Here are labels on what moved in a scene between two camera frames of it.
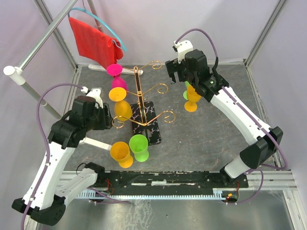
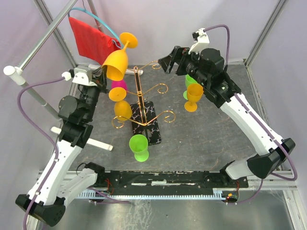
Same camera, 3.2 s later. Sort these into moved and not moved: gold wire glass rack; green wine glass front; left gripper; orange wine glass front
Moved: left gripper; orange wine glass front
Not moved: green wine glass front; gold wire glass rack
